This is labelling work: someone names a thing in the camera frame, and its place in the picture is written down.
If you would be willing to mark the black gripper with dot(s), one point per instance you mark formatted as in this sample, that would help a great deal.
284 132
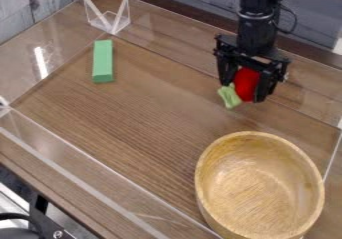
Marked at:
270 63

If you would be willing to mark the red plush strawberry toy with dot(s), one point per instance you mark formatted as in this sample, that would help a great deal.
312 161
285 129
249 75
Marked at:
241 89

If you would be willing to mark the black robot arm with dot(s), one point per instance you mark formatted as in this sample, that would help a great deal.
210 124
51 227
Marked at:
258 26

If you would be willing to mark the green rectangular block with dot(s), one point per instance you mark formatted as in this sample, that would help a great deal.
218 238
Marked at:
102 64

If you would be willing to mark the clear acrylic tray walls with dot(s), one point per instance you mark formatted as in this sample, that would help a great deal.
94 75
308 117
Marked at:
110 149

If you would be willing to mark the wooden bowl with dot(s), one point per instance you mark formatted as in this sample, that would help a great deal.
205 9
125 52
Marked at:
258 186

